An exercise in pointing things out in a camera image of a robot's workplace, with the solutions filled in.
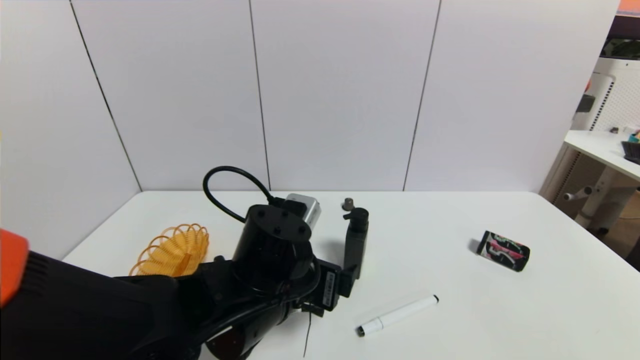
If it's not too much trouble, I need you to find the white pegboard panel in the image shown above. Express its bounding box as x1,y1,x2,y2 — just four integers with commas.
571,59,640,134

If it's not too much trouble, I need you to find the black camera cable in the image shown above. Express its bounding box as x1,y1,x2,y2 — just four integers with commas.
202,166,287,224

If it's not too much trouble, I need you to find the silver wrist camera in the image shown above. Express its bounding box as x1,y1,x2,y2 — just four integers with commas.
284,193,322,234

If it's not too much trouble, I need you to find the white marker pen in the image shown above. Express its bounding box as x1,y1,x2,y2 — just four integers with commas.
355,294,440,337

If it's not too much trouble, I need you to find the black can pink print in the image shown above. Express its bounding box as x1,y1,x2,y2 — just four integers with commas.
476,230,530,273

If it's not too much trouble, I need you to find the black pump bottle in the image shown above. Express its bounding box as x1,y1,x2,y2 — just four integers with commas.
343,207,370,281

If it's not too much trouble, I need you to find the black keyboard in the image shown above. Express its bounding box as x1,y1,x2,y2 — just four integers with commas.
620,141,640,166

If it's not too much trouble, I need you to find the white desk leg frame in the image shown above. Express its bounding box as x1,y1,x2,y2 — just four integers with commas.
563,167,637,232

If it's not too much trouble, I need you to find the yellow woven plastic basket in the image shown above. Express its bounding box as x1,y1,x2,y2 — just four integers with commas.
129,223,210,277

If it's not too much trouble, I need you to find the white side desk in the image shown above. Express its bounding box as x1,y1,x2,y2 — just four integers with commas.
563,131,640,183

